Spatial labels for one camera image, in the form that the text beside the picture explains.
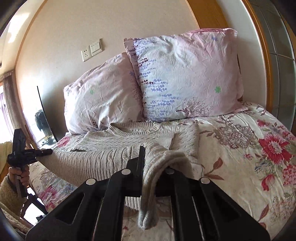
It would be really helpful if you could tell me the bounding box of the beige cable knit sweater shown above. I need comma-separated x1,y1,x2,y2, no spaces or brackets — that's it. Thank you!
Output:
39,122,203,230

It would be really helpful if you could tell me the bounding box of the cream fleece sleeve forearm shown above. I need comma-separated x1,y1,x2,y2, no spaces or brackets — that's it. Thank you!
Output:
0,141,34,235

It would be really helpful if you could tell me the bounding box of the person left hand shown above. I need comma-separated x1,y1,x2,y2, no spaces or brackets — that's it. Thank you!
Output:
9,165,30,187

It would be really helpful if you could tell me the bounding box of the dark bedside monitor screen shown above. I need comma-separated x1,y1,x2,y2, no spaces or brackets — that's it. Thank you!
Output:
23,86,57,149

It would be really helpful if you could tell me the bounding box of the floral bed sheet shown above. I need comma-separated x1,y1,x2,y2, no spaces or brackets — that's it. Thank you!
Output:
28,101,296,241

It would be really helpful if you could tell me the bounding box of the pink floral left pillow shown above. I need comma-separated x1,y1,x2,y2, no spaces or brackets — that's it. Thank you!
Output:
63,53,143,134

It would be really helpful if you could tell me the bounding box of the pink lavender print right pillow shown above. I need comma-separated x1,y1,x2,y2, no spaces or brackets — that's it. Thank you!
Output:
123,28,245,122

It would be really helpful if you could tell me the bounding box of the window with wooden frame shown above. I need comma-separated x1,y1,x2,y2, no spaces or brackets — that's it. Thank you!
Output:
1,70,26,135

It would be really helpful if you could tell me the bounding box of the white wall switch socket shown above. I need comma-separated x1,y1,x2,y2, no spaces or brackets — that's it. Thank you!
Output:
81,39,103,62

